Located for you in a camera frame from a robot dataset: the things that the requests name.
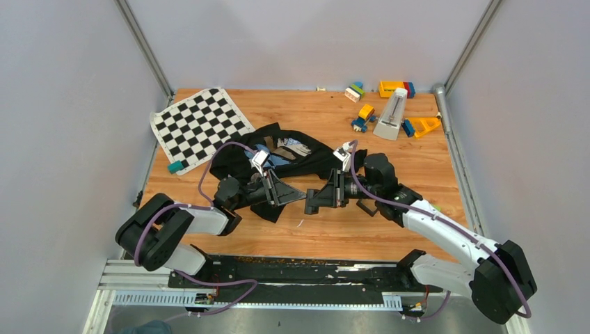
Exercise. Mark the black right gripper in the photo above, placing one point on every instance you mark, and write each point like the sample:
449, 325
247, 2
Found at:
338, 177

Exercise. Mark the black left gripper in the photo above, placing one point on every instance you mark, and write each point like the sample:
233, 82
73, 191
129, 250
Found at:
277, 192

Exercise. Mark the black printed t-shirt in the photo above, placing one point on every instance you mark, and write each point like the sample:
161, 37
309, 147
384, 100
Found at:
292, 154

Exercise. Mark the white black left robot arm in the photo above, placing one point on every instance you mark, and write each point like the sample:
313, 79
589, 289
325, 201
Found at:
152, 236

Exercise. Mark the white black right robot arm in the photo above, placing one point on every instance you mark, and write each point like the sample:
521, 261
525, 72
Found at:
496, 277

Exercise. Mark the yellow blue toy car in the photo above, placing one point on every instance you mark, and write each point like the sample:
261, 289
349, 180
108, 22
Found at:
365, 116

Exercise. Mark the white metronome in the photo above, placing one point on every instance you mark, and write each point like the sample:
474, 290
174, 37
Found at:
389, 122

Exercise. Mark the white green toy bricks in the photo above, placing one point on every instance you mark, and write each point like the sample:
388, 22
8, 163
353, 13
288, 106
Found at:
355, 91

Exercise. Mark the black white checkerboard mat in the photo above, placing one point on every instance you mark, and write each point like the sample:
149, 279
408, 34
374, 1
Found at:
192, 129

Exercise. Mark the teal small block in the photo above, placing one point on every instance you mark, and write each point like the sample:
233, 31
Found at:
175, 167

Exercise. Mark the orange triangular toy piece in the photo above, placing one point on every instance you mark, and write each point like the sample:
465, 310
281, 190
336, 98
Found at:
423, 126

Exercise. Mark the yellow toy brick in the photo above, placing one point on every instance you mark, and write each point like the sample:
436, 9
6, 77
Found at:
387, 88

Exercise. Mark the red blue toy brick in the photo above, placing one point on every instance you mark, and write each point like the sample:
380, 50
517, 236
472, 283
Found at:
409, 86

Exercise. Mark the grey metal pipe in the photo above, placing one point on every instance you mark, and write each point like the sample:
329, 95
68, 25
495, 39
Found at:
440, 95

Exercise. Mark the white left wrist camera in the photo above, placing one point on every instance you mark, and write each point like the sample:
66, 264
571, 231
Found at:
259, 161

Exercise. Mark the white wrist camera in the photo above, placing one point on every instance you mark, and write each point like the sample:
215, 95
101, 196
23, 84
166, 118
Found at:
259, 161
343, 152

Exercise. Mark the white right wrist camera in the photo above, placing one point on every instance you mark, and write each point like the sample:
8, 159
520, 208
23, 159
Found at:
343, 152

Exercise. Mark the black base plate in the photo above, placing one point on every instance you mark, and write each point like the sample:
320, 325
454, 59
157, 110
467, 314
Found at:
309, 281

